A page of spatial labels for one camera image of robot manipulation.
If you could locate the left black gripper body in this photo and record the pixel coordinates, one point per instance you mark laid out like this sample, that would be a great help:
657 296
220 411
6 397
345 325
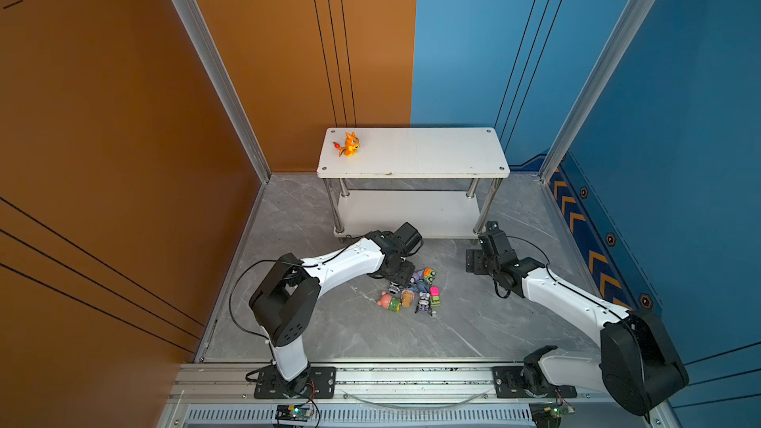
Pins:
402 273

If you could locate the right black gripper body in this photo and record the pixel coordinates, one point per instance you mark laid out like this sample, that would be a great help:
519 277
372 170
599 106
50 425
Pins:
479 264

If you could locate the purple bat toy figure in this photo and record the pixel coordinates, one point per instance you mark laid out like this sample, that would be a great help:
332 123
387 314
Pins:
419 281

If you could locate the orange fox toy figure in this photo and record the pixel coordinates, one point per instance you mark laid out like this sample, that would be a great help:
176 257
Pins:
350 147

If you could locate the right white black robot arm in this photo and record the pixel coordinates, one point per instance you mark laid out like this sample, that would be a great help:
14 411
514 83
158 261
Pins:
636 362

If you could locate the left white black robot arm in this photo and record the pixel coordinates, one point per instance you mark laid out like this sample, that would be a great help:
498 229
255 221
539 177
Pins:
284 301

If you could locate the white two-tier metal shelf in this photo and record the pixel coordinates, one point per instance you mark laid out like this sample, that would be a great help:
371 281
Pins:
471 154

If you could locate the green orange toy car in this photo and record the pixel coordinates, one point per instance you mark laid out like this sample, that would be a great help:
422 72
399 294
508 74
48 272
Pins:
428 276

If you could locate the ice cream cone toy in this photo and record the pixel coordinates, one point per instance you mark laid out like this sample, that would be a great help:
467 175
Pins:
407 297

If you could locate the pink pig green toy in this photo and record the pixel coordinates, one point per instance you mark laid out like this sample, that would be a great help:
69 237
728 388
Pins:
389 302

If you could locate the pink green block toy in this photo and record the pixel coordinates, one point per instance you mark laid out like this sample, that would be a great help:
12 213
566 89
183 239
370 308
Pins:
435 299

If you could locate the grey purple kuromi toy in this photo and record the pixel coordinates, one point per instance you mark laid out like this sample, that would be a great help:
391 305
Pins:
424 304

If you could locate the right circuit board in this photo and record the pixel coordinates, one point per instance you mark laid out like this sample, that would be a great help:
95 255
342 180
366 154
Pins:
550 415

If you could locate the left green circuit board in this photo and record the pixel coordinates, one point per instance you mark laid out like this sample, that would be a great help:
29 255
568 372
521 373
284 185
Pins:
295 415

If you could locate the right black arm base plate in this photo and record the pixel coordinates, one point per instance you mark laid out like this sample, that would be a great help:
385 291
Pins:
520 382

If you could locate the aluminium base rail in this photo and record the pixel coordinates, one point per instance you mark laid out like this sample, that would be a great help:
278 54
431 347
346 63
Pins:
409 393

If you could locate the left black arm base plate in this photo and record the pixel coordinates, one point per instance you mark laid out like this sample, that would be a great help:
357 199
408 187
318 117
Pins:
314 382

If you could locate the right aluminium corner post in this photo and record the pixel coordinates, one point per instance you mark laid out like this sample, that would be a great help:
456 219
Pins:
631 19

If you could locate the aluminium corner post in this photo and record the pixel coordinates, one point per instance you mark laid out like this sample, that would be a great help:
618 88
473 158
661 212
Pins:
631 19
197 30

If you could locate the left aluminium corner post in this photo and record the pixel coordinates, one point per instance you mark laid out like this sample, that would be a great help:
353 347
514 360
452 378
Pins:
197 30

